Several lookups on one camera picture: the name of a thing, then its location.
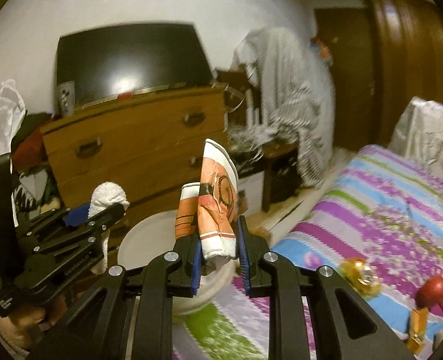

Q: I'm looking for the white towel sock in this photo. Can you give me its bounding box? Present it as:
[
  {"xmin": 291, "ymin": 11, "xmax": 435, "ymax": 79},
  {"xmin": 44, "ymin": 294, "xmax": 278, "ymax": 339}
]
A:
[{"xmin": 88, "ymin": 181, "xmax": 130, "ymax": 275}]

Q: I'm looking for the gold cardboard box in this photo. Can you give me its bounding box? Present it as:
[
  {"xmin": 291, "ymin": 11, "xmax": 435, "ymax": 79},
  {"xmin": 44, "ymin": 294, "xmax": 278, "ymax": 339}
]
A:
[{"xmin": 404, "ymin": 308, "xmax": 429, "ymax": 355}]

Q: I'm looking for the white plastic trash bucket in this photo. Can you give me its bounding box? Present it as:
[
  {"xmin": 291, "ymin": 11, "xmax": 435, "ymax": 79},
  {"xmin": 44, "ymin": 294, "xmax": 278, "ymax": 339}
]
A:
[{"xmin": 117, "ymin": 211, "xmax": 236, "ymax": 316}]

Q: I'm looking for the person left hand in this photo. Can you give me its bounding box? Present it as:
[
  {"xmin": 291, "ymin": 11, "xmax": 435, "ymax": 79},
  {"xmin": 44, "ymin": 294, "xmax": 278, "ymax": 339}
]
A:
[{"xmin": 0, "ymin": 304, "xmax": 46, "ymax": 353}]

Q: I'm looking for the gold foil candy wrapper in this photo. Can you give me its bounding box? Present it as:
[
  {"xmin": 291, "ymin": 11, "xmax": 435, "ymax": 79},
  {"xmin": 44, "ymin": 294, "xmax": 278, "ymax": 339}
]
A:
[{"xmin": 340, "ymin": 258, "xmax": 381, "ymax": 297}]

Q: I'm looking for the red apple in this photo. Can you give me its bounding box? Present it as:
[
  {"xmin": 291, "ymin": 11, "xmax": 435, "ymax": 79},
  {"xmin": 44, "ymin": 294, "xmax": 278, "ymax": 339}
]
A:
[{"xmin": 415, "ymin": 275, "xmax": 443, "ymax": 309}]

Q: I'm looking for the colourful striped floral bedsheet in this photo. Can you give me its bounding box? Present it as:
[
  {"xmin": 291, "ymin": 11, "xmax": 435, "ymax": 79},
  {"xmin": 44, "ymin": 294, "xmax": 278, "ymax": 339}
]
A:
[{"xmin": 173, "ymin": 145, "xmax": 443, "ymax": 359}]

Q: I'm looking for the wooden chest of drawers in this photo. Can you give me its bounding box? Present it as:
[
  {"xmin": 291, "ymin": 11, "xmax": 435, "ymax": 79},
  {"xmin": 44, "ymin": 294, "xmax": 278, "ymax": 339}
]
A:
[{"xmin": 42, "ymin": 85, "xmax": 227, "ymax": 225}]

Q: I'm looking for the white patterned cup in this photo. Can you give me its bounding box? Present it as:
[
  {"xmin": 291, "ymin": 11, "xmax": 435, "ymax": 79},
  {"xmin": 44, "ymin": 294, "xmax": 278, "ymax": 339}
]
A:
[{"xmin": 56, "ymin": 80, "xmax": 76, "ymax": 117}]

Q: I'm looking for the striped grey white cloth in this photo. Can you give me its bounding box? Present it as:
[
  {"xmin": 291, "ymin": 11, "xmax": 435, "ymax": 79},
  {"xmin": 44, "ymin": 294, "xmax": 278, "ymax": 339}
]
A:
[{"xmin": 232, "ymin": 27, "xmax": 335, "ymax": 187}]

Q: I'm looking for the black flat television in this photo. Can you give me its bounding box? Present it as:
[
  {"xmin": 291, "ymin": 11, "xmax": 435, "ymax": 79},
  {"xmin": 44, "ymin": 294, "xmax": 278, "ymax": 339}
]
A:
[{"xmin": 56, "ymin": 22, "xmax": 213, "ymax": 111}]

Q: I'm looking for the silver cloth covered chair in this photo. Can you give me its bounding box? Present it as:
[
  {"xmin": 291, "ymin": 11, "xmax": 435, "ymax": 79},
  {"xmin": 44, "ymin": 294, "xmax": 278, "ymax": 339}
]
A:
[{"xmin": 388, "ymin": 97, "xmax": 443, "ymax": 179}]

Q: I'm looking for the dark wooden wardrobe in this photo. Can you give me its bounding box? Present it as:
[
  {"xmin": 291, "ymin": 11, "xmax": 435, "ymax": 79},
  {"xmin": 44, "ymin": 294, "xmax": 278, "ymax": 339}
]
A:
[{"xmin": 367, "ymin": 0, "xmax": 443, "ymax": 146}]

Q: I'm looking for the dark wooden door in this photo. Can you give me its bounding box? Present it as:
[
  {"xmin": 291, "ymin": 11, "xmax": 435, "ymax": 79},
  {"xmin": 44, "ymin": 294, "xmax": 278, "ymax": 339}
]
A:
[{"xmin": 315, "ymin": 8, "xmax": 374, "ymax": 151}]

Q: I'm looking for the white cables bundle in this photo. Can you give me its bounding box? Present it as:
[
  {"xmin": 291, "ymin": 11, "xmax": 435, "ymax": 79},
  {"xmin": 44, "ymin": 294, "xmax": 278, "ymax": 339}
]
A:
[{"xmin": 220, "ymin": 82, "xmax": 278, "ymax": 159}]

